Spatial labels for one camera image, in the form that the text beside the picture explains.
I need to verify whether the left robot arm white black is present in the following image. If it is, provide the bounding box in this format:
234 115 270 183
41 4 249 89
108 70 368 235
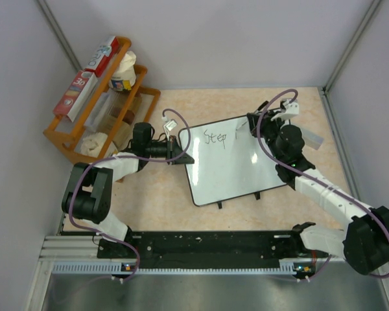
62 119 195 257

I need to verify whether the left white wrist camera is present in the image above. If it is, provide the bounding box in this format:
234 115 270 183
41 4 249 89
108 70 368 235
163 117 178 133

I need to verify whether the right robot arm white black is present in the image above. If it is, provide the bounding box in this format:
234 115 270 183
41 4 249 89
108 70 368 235
246 100 389 275

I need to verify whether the red white wrap box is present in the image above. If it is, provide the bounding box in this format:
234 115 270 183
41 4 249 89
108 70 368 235
53 70 97 122

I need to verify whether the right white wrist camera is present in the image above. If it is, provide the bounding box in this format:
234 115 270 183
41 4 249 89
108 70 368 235
271 99 300 121

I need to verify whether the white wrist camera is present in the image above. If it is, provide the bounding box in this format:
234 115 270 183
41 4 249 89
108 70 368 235
163 117 178 133
271 99 300 121

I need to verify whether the grey whiteboard eraser block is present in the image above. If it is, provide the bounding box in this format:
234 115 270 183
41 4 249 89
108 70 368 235
301 128 324 150

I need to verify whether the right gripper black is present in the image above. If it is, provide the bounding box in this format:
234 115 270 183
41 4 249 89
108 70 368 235
247 110 286 163

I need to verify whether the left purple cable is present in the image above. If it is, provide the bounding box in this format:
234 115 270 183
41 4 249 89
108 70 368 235
67 109 192 281

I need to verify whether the grey slotted cable duct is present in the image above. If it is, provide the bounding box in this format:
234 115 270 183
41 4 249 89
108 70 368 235
52 261 314 275

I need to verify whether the orange wooden rack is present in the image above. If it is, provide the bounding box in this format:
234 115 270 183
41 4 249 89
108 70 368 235
42 36 161 169

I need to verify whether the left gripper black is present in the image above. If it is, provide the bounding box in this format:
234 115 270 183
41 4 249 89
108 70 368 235
146 136 194 166

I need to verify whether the white whiteboard black frame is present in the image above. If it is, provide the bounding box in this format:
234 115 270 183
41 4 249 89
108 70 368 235
178 116 286 207

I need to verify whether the red white foil box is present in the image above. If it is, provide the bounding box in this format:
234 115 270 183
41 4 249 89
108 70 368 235
84 36 120 77

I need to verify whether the clear box of brown items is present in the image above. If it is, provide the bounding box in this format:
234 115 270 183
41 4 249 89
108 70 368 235
84 89 142 149

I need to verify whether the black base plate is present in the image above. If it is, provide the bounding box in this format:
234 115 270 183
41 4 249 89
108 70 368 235
97 231 315 268

